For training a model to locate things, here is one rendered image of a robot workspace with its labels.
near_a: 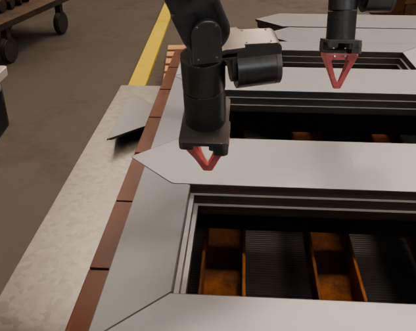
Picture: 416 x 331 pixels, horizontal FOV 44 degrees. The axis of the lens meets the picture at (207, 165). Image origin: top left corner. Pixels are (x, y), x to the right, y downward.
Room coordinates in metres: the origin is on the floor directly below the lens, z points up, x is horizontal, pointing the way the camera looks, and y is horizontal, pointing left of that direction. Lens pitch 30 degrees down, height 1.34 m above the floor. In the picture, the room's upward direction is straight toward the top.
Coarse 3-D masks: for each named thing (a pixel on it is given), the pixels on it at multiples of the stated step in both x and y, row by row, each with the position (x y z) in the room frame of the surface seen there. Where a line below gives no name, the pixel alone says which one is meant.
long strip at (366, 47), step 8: (288, 48) 1.54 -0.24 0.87; (296, 48) 1.54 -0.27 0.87; (304, 48) 1.54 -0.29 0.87; (312, 48) 1.54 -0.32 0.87; (368, 48) 1.54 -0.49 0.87; (376, 48) 1.54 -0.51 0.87; (384, 48) 1.54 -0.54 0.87; (392, 48) 1.54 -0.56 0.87; (400, 48) 1.54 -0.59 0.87; (408, 48) 1.54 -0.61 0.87
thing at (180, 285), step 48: (240, 96) 1.20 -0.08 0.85; (288, 96) 1.19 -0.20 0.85; (336, 96) 1.18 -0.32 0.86; (384, 96) 1.18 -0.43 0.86; (192, 192) 0.76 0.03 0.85; (240, 192) 0.75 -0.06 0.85; (288, 192) 0.75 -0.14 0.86; (336, 192) 0.74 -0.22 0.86; (384, 192) 0.74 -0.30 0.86; (192, 240) 0.65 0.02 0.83
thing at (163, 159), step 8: (168, 144) 0.90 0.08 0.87; (176, 144) 0.90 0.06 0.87; (152, 152) 0.87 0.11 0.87; (160, 152) 0.87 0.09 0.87; (168, 152) 0.87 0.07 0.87; (176, 152) 0.87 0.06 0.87; (152, 160) 0.84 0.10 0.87; (160, 160) 0.84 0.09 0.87; (168, 160) 0.84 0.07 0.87; (176, 160) 0.84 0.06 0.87; (152, 168) 0.81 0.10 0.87; (160, 168) 0.81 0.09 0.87; (168, 168) 0.81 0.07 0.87; (176, 168) 0.81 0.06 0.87; (168, 176) 0.78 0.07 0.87
